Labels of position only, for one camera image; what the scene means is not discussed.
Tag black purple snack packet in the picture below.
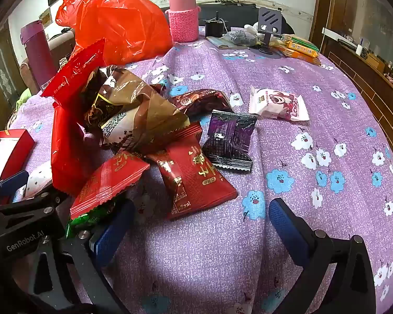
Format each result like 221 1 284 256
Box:
201 109 259 173

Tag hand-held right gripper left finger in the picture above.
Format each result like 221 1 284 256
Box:
28 199 135 314

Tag black phone stand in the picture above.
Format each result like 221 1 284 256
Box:
257 7 286 53

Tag white tissue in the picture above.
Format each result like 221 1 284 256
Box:
243 20 266 37

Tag clear bag of dark items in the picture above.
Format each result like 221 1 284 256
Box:
222 29 260 47

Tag red gift box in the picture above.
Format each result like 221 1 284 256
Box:
0 129 35 187

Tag pink bear snack packet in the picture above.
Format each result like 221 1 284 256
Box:
248 86 310 122

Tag green snack packet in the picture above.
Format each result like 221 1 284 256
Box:
65 199 120 240

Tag green cloth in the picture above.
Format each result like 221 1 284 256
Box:
16 88 32 111

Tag purple thermos bottle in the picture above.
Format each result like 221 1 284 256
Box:
20 20 58 89

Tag small black motor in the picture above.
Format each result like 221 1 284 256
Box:
205 11 230 37

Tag red gold-print snack packet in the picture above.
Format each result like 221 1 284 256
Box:
147 122 238 220

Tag orange-red plastic bag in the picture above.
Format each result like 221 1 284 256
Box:
55 0 173 66

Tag purple floral tablecloth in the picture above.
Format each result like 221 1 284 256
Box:
6 26 393 314

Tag white pink snack packet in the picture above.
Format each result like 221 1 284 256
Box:
20 162 53 201

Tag black sofa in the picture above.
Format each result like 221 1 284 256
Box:
160 3 296 37

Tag pink bottle with knitted sleeve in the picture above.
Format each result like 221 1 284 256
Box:
165 0 202 43

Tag yellow biscuit packs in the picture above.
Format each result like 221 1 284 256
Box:
274 34 321 65

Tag brown snack bag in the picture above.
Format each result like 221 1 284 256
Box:
81 65 191 155

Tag flat booklet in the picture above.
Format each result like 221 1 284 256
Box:
205 35 250 50

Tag yellow wall label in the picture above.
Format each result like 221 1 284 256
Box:
39 7 53 27

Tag wooden door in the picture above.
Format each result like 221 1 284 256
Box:
0 21 27 133

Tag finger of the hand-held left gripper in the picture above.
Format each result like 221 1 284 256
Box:
26 190 69 210
0 170 29 201

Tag red striped snack packet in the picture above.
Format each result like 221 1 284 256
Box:
70 152 151 220

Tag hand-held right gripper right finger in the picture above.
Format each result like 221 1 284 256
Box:
269 198 377 314

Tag wooden cabinet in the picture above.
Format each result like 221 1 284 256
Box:
309 0 393 172

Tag large red snack bag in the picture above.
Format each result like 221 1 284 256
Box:
41 37 106 197

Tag dark red snack packet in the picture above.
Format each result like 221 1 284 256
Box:
168 88 234 117

